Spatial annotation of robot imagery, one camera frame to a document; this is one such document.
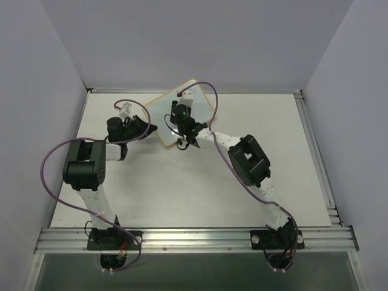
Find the yellow framed whiteboard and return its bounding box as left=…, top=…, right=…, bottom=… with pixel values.
left=145, top=79, right=214, bottom=147

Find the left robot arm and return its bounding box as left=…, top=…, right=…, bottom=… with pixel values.
left=62, top=115, right=158, bottom=230

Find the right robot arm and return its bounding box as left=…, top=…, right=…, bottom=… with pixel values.
left=132, top=101, right=297, bottom=232

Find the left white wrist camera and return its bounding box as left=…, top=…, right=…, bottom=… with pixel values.
left=118, top=102, right=132, bottom=120

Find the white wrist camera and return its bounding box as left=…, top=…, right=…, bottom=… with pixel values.
left=176, top=88, right=196, bottom=107
left=118, top=102, right=132, bottom=120

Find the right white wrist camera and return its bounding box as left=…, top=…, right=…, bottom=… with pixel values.
left=176, top=88, right=196, bottom=107

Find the aluminium back rail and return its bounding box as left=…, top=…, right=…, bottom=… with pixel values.
left=87, top=88, right=303, bottom=95

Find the aluminium rail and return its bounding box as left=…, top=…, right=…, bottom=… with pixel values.
left=293, top=90, right=343, bottom=227
left=35, top=227, right=359, bottom=254
left=87, top=88, right=303, bottom=95

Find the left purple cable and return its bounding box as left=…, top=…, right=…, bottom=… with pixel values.
left=41, top=99, right=152, bottom=272

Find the purple cable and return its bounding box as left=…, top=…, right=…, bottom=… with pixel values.
left=41, top=99, right=152, bottom=272
left=178, top=81, right=299, bottom=270

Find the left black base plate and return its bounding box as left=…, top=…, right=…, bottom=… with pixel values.
left=86, top=229, right=142, bottom=251

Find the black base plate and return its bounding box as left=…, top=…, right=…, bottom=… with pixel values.
left=249, top=230, right=305, bottom=251
left=86, top=229, right=142, bottom=251

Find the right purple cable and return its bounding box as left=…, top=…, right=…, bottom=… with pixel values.
left=178, top=81, right=299, bottom=270

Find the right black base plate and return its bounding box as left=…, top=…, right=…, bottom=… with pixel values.
left=249, top=230, right=305, bottom=251

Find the aluminium right side rail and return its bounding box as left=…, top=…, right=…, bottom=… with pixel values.
left=293, top=90, right=343, bottom=227

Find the aluminium front rail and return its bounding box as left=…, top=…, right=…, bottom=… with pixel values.
left=35, top=227, right=359, bottom=254

